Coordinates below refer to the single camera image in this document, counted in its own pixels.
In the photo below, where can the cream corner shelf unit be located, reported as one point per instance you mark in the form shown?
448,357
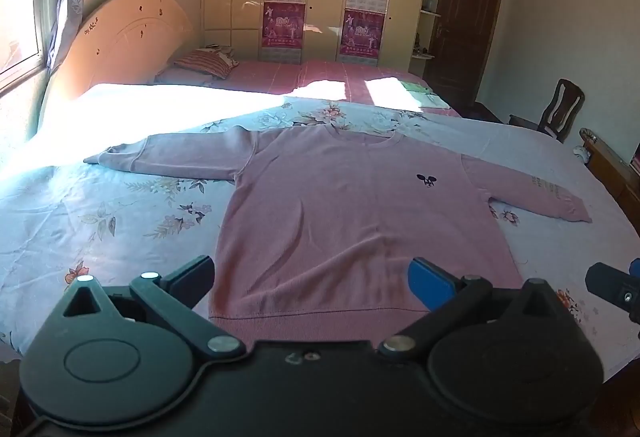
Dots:
431,13

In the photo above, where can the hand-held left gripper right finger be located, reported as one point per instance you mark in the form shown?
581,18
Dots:
430,284

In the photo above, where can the pink sweater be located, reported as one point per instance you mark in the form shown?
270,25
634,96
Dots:
325,217

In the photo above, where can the white patterned pillow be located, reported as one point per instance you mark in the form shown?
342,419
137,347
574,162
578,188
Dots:
229,53

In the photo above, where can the dark wooden chair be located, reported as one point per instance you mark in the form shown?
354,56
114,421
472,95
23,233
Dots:
567,102

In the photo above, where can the pink pillow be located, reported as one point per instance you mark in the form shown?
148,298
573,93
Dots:
172,76

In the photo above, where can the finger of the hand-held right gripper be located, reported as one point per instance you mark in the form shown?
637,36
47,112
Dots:
607,282
636,268

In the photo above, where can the floral bed sheet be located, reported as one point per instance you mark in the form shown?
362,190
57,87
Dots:
100,217

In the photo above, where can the white figurine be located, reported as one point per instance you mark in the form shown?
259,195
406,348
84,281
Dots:
581,153

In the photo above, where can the orange striped pillow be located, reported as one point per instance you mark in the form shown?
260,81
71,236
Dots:
202,62

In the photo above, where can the wooden cabinet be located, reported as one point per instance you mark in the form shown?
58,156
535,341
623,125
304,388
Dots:
610,167

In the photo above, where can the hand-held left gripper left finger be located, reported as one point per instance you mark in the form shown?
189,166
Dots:
192,284

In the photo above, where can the dark wooden door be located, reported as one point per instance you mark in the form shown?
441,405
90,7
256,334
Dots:
465,17

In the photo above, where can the white folded cloth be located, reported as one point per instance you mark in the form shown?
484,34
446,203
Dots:
436,101

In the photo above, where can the green folded cloth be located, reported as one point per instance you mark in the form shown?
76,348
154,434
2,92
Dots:
415,88

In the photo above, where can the cream bed headboard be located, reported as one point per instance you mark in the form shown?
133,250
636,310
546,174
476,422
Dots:
125,37

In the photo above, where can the pink checked bedspread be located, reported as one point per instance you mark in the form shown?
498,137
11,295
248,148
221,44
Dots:
270,77

